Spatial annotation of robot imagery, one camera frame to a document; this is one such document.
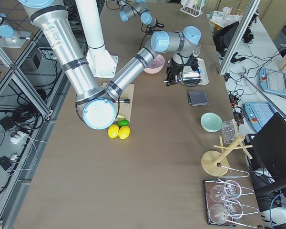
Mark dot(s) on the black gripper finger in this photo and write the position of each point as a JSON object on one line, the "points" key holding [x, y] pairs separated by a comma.
{"points": [[172, 78]]}

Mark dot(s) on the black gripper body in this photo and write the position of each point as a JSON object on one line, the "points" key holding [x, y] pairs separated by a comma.
{"points": [[158, 24], [176, 64]]}

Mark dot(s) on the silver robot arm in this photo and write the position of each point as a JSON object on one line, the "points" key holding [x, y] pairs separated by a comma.
{"points": [[96, 102], [141, 9]]}

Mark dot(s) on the pink bowl of ice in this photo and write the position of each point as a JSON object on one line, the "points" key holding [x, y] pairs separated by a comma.
{"points": [[158, 62]]}

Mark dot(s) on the cream plastic serving tray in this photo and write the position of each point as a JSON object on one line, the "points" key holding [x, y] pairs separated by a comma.
{"points": [[204, 75]]}

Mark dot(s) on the folded dark grey cloth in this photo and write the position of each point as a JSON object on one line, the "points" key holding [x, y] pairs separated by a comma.
{"points": [[196, 98]]}

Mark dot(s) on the black equipment case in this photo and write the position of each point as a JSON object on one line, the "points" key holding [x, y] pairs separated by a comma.
{"points": [[223, 37]]}

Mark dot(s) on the wooden cutting board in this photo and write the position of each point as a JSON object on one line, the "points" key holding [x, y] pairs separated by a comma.
{"points": [[124, 107]]}

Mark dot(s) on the green ceramic bowl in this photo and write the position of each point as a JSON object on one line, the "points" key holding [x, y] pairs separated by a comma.
{"points": [[211, 122]]}

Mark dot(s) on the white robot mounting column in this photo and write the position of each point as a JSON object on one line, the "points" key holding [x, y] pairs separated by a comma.
{"points": [[101, 63]]}

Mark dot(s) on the green lime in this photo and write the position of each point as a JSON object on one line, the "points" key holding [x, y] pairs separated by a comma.
{"points": [[123, 122]]}

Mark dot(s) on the yellow lemon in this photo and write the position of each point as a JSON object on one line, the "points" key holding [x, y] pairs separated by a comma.
{"points": [[124, 132], [113, 131]]}

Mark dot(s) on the clear glass mug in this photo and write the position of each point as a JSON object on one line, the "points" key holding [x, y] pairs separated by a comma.
{"points": [[229, 131]]}

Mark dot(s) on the blue teach pendant tablet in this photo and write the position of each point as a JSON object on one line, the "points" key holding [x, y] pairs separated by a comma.
{"points": [[273, 81]]}

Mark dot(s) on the wooden glass hanger stand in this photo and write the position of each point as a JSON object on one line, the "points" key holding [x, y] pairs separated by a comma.
{"points": [[215, 163]]}

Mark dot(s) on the black computer monitor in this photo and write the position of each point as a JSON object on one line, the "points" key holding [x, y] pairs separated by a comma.
{"points": [[269, 147]]}

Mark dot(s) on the aluminium frame post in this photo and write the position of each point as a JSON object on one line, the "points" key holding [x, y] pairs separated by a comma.
{"points": [[249, 12]]}

